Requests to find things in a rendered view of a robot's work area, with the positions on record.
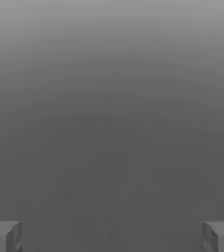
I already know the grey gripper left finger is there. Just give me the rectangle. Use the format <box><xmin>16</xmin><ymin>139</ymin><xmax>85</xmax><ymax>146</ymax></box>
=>
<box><xmin>0</xmin><ymin>220</ymin><xmax>23</xmax><ymax>252</ymax></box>

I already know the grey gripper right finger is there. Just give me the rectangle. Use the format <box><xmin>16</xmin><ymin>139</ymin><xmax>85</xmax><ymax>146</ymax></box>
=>
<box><xmin>201</xmin><ymin>220</ymin><xmax>224</xmax><ymax>252</ymax></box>

